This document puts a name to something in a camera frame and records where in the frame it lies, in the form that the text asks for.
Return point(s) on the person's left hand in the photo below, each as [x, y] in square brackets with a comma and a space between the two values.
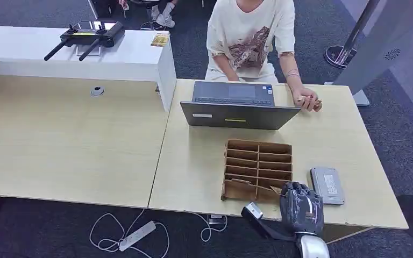
[306, 92]

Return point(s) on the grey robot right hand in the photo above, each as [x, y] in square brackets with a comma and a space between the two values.
[301, 210]

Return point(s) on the tan card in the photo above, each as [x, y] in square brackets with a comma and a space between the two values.
[276, 189]

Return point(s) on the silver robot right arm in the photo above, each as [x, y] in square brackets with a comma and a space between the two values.
[313, 247]

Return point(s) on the grey flat card reader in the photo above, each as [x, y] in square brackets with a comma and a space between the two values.
[327, 186]

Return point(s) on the wooden slotted card box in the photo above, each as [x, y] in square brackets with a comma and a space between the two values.
[256, 167]

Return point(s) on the grey open laptop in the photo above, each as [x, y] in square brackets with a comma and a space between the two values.
[235, 115]

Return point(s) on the person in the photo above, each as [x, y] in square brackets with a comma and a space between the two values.
[164, 20]
[249, 21]

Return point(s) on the yellow printed card pack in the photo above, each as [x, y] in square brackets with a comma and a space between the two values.
[159, 40]

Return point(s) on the white power strip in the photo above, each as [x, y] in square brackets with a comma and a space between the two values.
[137, 235]

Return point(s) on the white raised desk shelf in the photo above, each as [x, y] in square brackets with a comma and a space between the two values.
[128, 57]

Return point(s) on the clear acrylic stand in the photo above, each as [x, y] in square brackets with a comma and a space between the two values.
[94, 54]

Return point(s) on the black remote controller with antennas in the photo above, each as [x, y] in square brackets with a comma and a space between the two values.
[98, 35]

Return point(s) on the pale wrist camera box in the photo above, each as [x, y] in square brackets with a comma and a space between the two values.
[253, 210]

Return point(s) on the chrome stanchion post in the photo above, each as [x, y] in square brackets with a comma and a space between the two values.
[361, 21]

